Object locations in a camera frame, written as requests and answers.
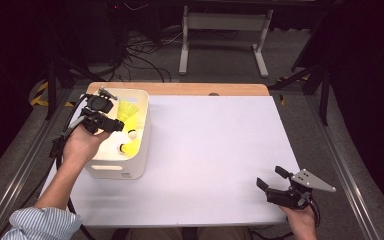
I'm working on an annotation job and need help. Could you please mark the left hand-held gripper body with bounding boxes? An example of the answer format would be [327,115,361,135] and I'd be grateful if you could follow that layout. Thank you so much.
[79,86,119,135]

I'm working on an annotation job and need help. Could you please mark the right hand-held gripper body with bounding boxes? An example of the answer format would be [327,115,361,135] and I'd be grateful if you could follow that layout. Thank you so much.
[265,168,337,211]

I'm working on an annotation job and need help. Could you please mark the yellow shuttlecock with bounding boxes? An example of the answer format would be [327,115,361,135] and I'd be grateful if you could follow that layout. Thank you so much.
[116,98,140,124]
[118,138,143,158]
[123,119,143,140]

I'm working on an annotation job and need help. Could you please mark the white plastic bin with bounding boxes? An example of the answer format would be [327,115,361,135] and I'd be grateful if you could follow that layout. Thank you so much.
[79,88,152,180]

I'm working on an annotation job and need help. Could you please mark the person's right hand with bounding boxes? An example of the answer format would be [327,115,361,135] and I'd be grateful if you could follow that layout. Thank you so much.
[278,204,318,240]

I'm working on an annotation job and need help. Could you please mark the person's left hand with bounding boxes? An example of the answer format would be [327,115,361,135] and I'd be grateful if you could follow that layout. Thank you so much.
[62,124,113,168]

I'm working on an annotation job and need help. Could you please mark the black tripod stand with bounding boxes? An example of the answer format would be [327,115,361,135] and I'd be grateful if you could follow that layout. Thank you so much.
[268,63,331,127]
[44,56,106,121]

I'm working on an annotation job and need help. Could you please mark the white table mat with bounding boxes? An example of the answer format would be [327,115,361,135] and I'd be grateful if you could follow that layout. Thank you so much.
[38,94,301,228]

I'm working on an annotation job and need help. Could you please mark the yellow black floor tape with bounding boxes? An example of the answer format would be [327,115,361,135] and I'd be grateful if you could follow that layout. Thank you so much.
[29,81,76,108]

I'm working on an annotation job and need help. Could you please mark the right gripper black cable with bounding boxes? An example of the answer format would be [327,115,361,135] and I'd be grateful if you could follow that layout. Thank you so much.
[308,197,322,229]

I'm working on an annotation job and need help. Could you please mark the aluminium floor rail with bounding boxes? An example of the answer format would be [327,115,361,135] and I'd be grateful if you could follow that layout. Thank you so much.
[304,94,383,240]
[0,89,74,240]

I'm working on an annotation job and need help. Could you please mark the black floor cables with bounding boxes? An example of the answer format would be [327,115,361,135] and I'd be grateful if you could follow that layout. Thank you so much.
[89,31,184,83]

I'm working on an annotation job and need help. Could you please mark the white metal stand frame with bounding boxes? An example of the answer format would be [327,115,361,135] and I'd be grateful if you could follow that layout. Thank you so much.
[178,4,274,79]

